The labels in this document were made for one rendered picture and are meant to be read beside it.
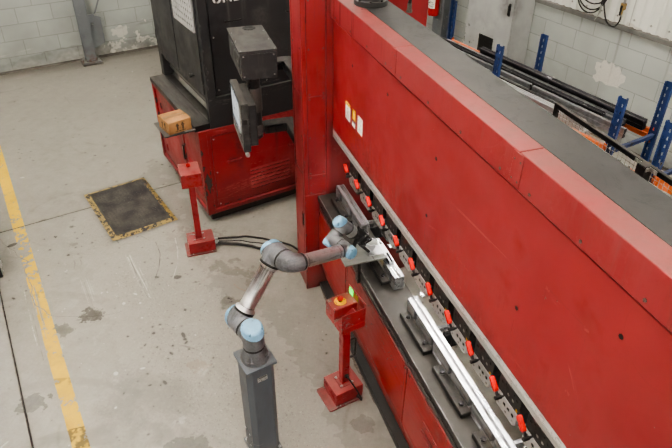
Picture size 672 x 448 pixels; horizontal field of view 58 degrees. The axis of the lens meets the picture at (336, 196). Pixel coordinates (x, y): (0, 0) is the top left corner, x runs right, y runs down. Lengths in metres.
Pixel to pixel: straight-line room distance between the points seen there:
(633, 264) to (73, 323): 4.06
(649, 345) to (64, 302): 4.27
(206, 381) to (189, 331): 0.50
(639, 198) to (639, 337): 0.41
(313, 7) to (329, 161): 1.09
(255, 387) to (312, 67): 1.95
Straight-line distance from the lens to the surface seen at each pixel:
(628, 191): 2.06
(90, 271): 5.44
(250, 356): 3.33
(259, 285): 3.26
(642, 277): 1.82
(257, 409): 3.60
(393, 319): 3.46
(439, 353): 3.24
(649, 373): 1.95
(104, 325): 4.92
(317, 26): 3.86
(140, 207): 6.06
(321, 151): 4.22
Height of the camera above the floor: 3.31
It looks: 34 degrees down
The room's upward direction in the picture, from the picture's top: 1 degrees clockwise
